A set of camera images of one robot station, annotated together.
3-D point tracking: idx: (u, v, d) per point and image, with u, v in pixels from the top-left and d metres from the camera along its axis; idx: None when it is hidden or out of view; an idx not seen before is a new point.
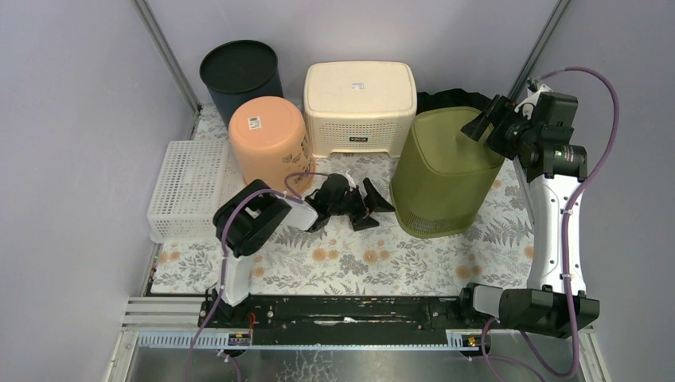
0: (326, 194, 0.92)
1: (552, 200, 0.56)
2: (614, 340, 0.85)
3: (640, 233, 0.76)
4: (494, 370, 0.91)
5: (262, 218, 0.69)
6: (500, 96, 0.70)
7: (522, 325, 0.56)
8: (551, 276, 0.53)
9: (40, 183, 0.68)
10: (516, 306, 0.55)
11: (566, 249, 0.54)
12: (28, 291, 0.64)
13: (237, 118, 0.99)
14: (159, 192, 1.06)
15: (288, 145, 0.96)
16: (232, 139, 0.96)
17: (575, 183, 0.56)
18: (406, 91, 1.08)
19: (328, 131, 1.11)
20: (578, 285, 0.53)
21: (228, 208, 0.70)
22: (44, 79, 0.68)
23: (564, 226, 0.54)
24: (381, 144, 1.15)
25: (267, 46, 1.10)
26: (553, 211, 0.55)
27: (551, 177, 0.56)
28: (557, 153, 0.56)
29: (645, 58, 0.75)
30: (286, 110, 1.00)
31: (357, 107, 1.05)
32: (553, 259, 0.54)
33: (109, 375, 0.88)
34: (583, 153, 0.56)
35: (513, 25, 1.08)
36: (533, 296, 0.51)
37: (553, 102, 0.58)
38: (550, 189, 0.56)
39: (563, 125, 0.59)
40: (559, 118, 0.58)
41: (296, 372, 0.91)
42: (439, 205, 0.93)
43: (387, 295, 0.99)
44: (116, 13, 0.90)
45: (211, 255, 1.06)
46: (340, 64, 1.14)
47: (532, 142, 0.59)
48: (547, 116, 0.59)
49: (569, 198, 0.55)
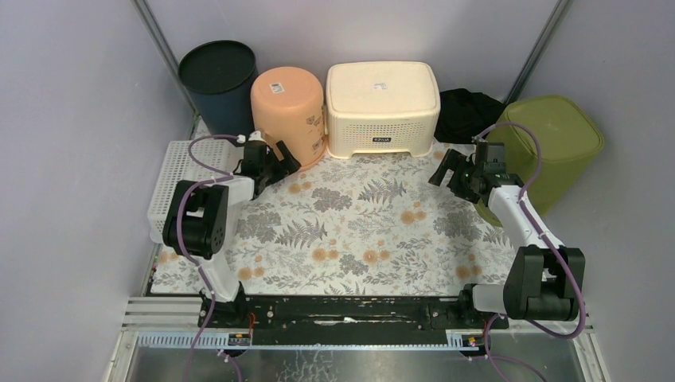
0: (254, 157, 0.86)
1: (507, 197, 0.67)
2: (614, 341, 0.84)
3: (642, 233, 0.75)
4: (495, 366, 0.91)
5: (210, 209, 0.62)
6: (452, 150, 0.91)
7: (532, 304, 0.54)
8: (533, 240, 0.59)
9: (40, 185, 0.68)
10: (516, 279, 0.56)
11: (533, 220, 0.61)
12: (29, 292, 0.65)
13: (260, 83, 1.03)
14: (159, 192, 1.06)
15: (310, 106, 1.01)
16: (255, 102, 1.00)
17: (517, 187, 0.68)
18: (429, 89, 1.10)
19: (349, 132, 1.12)
20: (555, 240, 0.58)
21: (169, 221, 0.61)
22: (45, 82, 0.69)
23: (524, 208, 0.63)
24: (403, 144, 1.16)
25: (245, 44, 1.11)
26: (511, 203, 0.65)
27: (499, 185, 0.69)
28: (497, 176, 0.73)
29: (641, 59, 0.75)
30: (305, 76, 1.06)
31: (381, 106, 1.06)
32: (528, 228, 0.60)
33: (109, 376, 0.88)
34: (515, 176, 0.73)
35: (514, 25, 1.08)
36: (527, 252, 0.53)
37: (486, 146, 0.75)
38: (504, 191, 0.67)
39: (499, 161, 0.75)
40: (495, 157, 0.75)
41: (296, 372, 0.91)
42: (553, 189, 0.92)
43: (387, 295, 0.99)
44: (117, 13, 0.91)
45: (230, 258, 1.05)
46: (359, 66, 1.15)
47: (480, 176, 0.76)
48: (485, 157, 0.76)
49: (518, 194, 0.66)
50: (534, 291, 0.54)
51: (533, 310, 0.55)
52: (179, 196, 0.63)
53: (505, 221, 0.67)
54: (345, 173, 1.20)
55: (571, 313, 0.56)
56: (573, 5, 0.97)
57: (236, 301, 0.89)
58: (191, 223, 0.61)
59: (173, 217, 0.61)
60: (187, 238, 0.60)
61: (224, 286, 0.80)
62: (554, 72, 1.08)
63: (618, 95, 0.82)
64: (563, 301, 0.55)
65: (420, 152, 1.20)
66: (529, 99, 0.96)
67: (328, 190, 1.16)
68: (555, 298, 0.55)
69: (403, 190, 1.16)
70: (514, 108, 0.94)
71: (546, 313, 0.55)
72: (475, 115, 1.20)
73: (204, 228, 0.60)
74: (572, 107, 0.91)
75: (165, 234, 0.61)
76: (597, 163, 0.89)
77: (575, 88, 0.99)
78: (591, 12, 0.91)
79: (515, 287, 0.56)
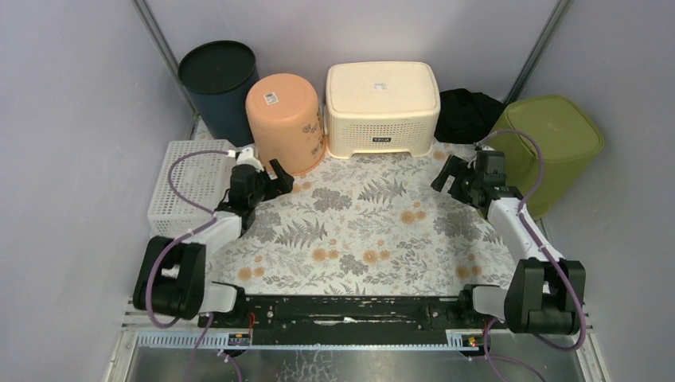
0: (242, 189, 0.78)
1: (506, 210, 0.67)
2: (615, 341, 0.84)
3: (643, 234, 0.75)
4: (494, 368, 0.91)
5: (184, 273, 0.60)
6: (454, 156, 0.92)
7: (533, 317, 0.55)
8: (533, 252, 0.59)
9: (40, 185, 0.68)
10: (516, 294, 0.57)
11: (532, 232, 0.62)
12: (30, 292, 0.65)
13: (254, 95, 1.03)
14: (159, 192, 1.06)
15: (306, 114, 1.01)
16: (251, 113, 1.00)
17: (516, 200, 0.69)
18: (429, 90, 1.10)
19: (348, 132, 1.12)
20: (554, 252, 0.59)
21: (142, 286, 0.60)
22: (46, 82, 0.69)
23: (524, 222, 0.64)
24: (403, 144, 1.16)
25: (245, 44, 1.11)
26: (510, 215, 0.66)
27: (498, 199, 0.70)
28: (496, 188, 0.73)
29: (641, 59, 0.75)
30: (298, 83, 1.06)
31: (381, 107, 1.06)
32: (527, 240, 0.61)
33: (109, 376, 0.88)
34: (515, 187, 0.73)
35: (513, 25, 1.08)
36: (525, 264, 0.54)
37: (486, 156, 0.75)
38: (502, 204, 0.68)
39: (498, 173, 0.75)
40: (495, 168, 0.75)
41: (296, 372, 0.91)
42: (553, 189, 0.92)
43: (387, 295, 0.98)
44: (116, 14, 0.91)
45: (231, 258, 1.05)
46: (357, 66, 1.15)
47: (479, 188, 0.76)
48: (485, 168, 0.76)
49: (517, 207, 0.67)
50: (534, 305, 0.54)
51: (533, 324, 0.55)
52: (152, 256, 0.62)
53: (505, 234, 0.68)
54: (345, 173, 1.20)
55: (572, 327, 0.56)
56: (574, 4, 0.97)
57: (236, 302, 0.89)
58: (164, 289, 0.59)
59: (145, 282, 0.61)
60: (160, 304, 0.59)
61: (223, 298, 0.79)
62: (553, 72, 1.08)
63: (618, 95, 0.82)
64: (564, 313, 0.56)
65: (420, 152, 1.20)
66: (529, 99, 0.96)
67: (328, 190, 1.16)
68: (555, 311, 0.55)
69: (403, 190, 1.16)
70: (513, 108, 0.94)
71: (547, 327, 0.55)
72: (475, 115, 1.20)
73: (178, 294, 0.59)
74: (572, 107, 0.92)
75: (138, 298, 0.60)
76: (598, 163, 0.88)
77: (574, 88, 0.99)
78: (591, 12, 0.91)
79: (515, 301, 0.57)
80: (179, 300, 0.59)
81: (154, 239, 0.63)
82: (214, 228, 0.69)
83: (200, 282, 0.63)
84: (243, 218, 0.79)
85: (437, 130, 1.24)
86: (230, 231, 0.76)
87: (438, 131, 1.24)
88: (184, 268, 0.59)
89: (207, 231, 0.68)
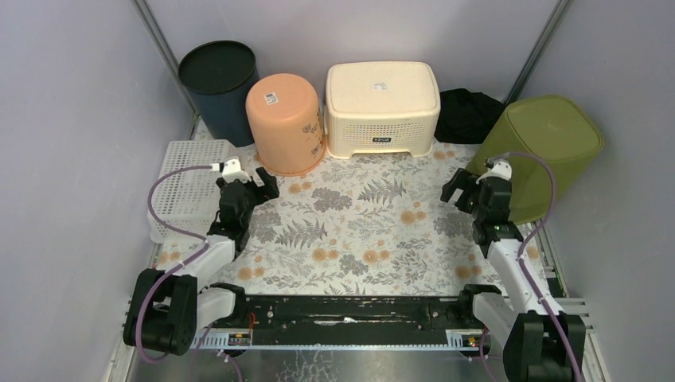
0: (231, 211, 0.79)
1: (505, 253, 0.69)
2: (614, 341, 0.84)
3: (643, 234, 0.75)
4: (491, 374, 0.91)
5: (175, 308, 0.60)
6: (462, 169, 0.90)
7: (533, 372, 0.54)
8: (533, 305, 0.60)
9: (40, 183, 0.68)
10: (514, 345, 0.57)
11: (532, 280, 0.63)
12: (30, 291, 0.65)
13: (254, 95, 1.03)
14: (159, 192, 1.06)
15: (307, 114, 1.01)
16: (251, 113, 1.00)
17: (516, 241, 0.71)
18: (429, 90, 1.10)
19: (348, 132, 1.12)
20: (555, 305, 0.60)
21: (130, 324, 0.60)
22: (45, 81, 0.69)
23: (523, 268, 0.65)
24: (403, 144, 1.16)
25: (245, 44, 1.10)
26: (511, 261, 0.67)
27: (498, 240, 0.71)
28: (496, 227, 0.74)
29: (641, 59, 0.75)
30: (298, 85, 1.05)
31: (381, 107, 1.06)
32: (526, 290, 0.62)
33: (109, 376, 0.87)
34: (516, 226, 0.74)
35: (514, 25, 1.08)
36: (525, 319, 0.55)
37: (491, 192, 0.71)
38: (502, 247, 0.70)
39: (502, 207, 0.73)
40: (500, 204, 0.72)
41: (296, 372, 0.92)
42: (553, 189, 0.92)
43: (387, 295, 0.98)
44: (116, 13, 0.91)
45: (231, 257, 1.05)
46: (357, 66, 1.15)
47: (479, 222, 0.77)
48: (489, 202, 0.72)
49: (518, 250, 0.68)
50: (533, 359, 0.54)
51: (533, 378, 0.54)
52: (142, 293, 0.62)
53: (505, 278, 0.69)
54: (345, 173, 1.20)
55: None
56: (574, 4, 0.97)
57: (236, 303, 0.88)
58: (154, 325, 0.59)
59: (134, 319, 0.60)
60: (149, 340, 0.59)
61: (221, 305, 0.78)
62: (553, 71, 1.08)
63: (618, 95, 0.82)
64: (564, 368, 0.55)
65: (419, 152, 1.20)
66: (529, 99, 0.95)
67: (328, 190, 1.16)
68: (555, 364, 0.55)
69: (403, 190, 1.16)
70: (514, 108, 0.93)
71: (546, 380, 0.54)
72: (475, 115, 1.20)
73: (169, 329, 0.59)
74: (571, 107, 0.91)
75: (127, 337, 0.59)
76: (598, 163, 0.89)
77: (574, 88, 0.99)
78: (591, 11, 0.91)
79: (514, 353, 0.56)
80: (169, 336, 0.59)
81: (142, 274, 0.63)
82: (205, 257, 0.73)
83: (192, 318, 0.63)
84: (236, 240, 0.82)
85: (437, 130, 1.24)
86: (223, 255, 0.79)
87: (438, 131, 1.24)
88: (175, 302, 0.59)
89: (198, 261, 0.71)
